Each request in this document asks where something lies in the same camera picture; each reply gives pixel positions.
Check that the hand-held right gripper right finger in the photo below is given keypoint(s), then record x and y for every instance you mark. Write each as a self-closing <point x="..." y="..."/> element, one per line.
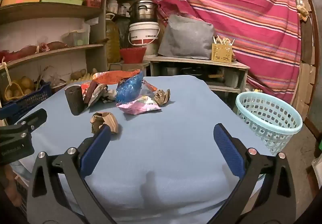
<point x="227" y="149"/>

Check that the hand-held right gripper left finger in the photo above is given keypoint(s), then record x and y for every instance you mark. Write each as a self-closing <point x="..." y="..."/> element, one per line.
<point x="96" y="149"/>

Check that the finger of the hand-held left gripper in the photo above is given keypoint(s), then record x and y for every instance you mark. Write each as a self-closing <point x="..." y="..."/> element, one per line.
<point x="35" y="118"/>

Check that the brown paper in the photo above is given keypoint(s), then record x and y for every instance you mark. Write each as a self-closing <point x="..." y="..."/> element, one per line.
<point x="108" y="119"/>
<point x="162" y="96"/>

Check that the dark brown scouring pad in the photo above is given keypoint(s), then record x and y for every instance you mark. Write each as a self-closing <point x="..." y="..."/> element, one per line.
<point x="90" y="90"/>
<point x="74" y="100"/>

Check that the light blue plastic basket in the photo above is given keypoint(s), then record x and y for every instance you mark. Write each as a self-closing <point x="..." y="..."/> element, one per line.
<point x="266" y="123"/>

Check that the red and silver snack wrapper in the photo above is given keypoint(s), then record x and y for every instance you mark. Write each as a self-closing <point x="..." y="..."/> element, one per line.
<point x="97" y="95"/>

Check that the pink snack wrapper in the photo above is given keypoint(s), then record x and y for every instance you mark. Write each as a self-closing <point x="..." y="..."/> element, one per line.
<point x="138" y="107"/>

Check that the blue plastic bag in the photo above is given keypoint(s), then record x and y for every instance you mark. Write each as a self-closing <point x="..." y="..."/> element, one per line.
<point x="128" y="88"/>

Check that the orange and clear snack wrapper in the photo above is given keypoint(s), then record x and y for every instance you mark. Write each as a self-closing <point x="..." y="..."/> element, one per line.
<point x="113" y="76"/>

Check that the person's left hand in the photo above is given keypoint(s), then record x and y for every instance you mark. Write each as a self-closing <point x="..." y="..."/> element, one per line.
<point x="10" y="183"/>

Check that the blue plastic crate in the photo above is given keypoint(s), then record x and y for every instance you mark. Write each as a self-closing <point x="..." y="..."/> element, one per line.
<point x="30" y="100"/>

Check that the pile of potatoes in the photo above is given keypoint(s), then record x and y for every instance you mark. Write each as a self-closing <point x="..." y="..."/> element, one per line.
<point x="22" y="85"/>

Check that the large potato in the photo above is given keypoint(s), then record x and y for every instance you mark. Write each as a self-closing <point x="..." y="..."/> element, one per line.
<point x="78" y="74"/>

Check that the yellow egg tray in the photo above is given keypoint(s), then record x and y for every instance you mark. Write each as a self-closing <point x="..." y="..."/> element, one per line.
<point x="84" y="80"/>

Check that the sweet potato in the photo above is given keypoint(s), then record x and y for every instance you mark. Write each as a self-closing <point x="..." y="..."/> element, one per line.
<point x="52" y="45"/>
<point x="22" y="52"/>

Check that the white plastic canister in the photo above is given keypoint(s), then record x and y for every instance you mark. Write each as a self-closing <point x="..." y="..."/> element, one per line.
<point x="232" y="79"/>

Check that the small potato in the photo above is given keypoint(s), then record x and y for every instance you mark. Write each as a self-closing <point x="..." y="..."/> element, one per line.
<point x="94" y="71"/>

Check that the dark frying pan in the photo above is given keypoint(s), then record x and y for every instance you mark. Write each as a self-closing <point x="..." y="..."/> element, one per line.
<point x="193" y="72"/>

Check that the cardboard box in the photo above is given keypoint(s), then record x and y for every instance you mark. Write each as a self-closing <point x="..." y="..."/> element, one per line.
<point x="128" y="67"/>

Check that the clear plastic container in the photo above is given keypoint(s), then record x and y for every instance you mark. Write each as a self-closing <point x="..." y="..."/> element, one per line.
<point x="75" y="39"/>

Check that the low wooden cabinet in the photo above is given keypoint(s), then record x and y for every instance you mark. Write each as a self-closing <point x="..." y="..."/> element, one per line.
<point x="196" y="60"/>

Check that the yellow utensil holder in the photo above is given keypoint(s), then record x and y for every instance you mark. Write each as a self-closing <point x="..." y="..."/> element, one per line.
<point x="221" y="54"/>

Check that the small steel pot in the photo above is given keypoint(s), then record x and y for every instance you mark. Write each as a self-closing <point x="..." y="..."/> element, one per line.
<point x="169" y="71"/>

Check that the red plastic bowl basket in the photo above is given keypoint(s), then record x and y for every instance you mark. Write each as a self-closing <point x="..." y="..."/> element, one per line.
<point x="132" y="55"/>

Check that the stack of cardboard pieces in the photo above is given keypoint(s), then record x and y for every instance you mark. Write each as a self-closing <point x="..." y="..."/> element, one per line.
<point x="305" y="83"/>

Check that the large cooking oil bottle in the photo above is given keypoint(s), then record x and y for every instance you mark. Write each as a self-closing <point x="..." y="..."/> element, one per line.
<point x="112" y="42"/>

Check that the bundle of chopsticks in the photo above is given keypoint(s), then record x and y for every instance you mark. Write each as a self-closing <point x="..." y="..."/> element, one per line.
<point x="222" y="40"/>

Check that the wooden shelf unit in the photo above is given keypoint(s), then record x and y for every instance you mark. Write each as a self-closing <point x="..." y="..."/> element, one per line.
<point x="50" y="10"/>

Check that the grey fabric cover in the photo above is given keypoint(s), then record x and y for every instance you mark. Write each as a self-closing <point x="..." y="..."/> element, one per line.
<point x="186" y="37"/>

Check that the white plastic bucket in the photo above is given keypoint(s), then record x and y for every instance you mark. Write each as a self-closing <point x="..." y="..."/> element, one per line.
<point x="143" y="35"/>

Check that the small red basket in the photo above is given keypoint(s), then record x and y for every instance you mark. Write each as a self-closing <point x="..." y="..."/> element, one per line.
<point x="93" y="1"/>

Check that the white jar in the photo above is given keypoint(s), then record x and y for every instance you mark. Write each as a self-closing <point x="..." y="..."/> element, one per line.
<point x="113" y="6"/>
<point x="123" y="10"/>

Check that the red striped cloth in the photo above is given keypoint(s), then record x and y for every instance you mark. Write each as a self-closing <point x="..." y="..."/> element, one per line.
<point x="239" y="12"/>

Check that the steel cooking pot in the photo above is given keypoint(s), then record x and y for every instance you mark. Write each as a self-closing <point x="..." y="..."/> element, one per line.
<point x="142" y="12"/>

